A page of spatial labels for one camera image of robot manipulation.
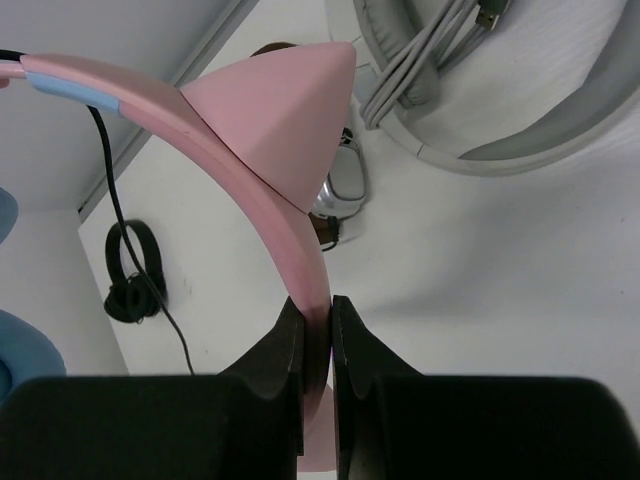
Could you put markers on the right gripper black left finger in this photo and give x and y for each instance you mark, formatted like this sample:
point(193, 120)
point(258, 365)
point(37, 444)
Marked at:
point(243, 423)

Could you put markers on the brown silver headphones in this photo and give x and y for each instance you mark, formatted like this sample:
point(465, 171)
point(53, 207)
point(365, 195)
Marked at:
point(343, 192)

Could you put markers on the black on-ear headphones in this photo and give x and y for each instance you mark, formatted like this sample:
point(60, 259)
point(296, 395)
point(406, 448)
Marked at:
point(130, 299)

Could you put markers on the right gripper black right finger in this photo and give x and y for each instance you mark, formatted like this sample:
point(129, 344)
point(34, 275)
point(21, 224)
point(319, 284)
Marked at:
point(394, 422)

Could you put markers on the pink blue cat-ear headphones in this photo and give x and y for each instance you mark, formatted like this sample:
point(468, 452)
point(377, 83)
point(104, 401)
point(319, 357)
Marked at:
point(266, 129)

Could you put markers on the white grey gaming headset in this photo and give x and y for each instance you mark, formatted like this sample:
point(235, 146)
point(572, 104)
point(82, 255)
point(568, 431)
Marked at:
point(494, 89)

